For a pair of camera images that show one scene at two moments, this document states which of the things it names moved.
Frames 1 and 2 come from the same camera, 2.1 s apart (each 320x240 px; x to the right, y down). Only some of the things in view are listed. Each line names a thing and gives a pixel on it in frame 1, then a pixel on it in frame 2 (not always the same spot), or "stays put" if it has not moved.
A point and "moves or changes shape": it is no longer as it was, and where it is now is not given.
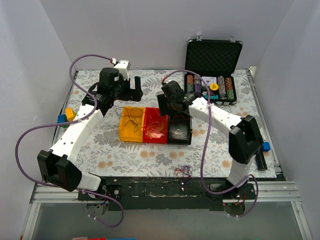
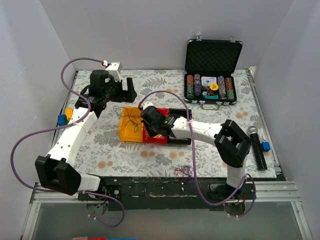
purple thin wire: x=135 y=113 stays put
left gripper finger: x=137 y=83 → x=130 y=85
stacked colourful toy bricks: x=68 y=116 stays put
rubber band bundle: x=156 y=129 moves or changes shape
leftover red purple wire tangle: x=187 y=170 stays put
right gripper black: x=163 y=106 → x=146 y=127
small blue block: x=266 y=146 stays put
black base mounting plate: x=164 y=193 stays put
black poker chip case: x=216 y=60 stays put
